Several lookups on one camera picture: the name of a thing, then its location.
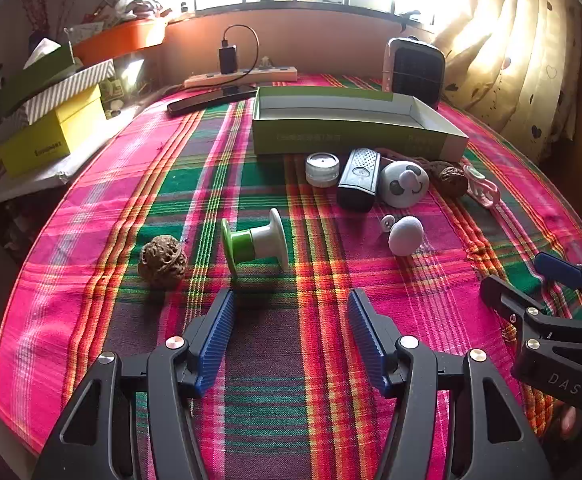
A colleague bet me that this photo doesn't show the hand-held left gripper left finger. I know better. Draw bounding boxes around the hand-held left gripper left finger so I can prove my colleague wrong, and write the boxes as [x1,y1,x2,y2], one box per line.
[31,287,238,480]

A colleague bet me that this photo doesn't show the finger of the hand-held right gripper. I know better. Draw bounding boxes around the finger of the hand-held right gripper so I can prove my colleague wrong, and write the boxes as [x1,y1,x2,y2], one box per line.
[480,275,582,413]
[534,252,582,321]

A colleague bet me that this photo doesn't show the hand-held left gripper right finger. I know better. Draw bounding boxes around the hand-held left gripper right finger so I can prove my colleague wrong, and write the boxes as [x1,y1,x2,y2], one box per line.
[347,288,554,480]

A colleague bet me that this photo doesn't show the carved brown walnut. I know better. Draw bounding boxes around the carved brown walnut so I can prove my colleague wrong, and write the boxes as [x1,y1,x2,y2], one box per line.
[438,160,470,199]
[138,235,189,290]

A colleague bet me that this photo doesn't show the pink plastic clip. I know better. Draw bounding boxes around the pink plastic clip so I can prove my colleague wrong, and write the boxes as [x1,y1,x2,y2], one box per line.
[463,164,501,210]

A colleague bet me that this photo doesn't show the green and white spool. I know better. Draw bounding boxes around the green and white spool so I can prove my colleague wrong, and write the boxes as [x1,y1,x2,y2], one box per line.
[221,208,290,277]

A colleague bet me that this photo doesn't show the grey egg-shaped ball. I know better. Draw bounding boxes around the grey egg-shaped ball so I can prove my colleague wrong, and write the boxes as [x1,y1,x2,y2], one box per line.
[388,216,425,257]

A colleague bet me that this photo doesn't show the white panda mini fan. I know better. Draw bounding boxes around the white panda mini fan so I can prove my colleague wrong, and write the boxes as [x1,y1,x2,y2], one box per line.
[378,160,431,210]

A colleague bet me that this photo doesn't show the black perforated gadget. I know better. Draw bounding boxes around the black perforated gadget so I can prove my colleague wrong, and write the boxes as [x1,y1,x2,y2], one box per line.
[336,148,382,214]

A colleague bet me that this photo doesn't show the green cardboard box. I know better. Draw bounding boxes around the green cardboard box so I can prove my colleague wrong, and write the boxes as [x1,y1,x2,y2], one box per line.
[251,86,469,157]

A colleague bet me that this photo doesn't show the person's right hand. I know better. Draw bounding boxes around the person's right hand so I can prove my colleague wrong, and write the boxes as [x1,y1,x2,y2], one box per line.
[551,402,582,458]

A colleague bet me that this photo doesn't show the plaid tablecloth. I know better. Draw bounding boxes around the plaid tablecloth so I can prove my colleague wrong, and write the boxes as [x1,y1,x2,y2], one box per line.
[0,74,582,480]

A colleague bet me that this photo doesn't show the cream heart print curtain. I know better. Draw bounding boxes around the cream heart print curtain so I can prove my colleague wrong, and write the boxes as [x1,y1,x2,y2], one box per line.
[430,0,582,162]

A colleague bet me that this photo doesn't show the grey fan heater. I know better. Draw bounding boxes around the grey fan heater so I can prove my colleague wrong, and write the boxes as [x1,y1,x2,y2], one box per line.
[383,37,446,110]

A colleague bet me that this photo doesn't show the black smartphone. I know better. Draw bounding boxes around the black smartphone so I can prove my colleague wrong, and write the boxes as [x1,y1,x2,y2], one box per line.
[167,85,260,116]

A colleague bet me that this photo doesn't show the white foam board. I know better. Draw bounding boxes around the white foam board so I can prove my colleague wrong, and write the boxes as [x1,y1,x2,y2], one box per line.
[0,104,142,212]

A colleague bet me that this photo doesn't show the yellow box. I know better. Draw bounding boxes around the yellow box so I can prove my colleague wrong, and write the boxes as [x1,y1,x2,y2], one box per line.
[0,84,108,179]

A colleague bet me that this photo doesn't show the white power strip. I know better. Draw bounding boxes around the white power strip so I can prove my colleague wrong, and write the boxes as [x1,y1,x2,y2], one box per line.
[184,65,298,90]

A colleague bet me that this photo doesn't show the black charger adapter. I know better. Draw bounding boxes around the black charger adapter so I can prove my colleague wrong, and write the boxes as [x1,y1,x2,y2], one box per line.
[218,45,239,75]

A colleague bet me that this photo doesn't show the striped box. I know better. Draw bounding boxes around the striped box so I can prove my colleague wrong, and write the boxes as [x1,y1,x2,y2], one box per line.
[23,58,116,124]

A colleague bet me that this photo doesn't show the orange tray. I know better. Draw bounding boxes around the orange tray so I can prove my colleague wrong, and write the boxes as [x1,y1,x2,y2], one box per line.
[71,18,168,67]

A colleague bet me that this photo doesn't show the green tissue box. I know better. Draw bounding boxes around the green tissue box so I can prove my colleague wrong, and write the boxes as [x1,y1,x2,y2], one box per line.
[0,42,84,116]

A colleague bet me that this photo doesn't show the white tissue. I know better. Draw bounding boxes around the white tissue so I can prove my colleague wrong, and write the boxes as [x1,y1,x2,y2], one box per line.
[23,38,62,69]

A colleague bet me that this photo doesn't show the white plastic bag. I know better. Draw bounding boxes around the white plastic bag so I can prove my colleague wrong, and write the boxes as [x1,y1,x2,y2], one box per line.
[113,0,173,21]

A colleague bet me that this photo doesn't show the red dried branches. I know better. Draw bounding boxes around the red dried branches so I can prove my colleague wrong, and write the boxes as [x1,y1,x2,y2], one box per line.
[18,0,68,47]

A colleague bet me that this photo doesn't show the black charger cable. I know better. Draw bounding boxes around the black charger cable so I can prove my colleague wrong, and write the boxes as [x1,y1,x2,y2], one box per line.
[223,24,261,82]

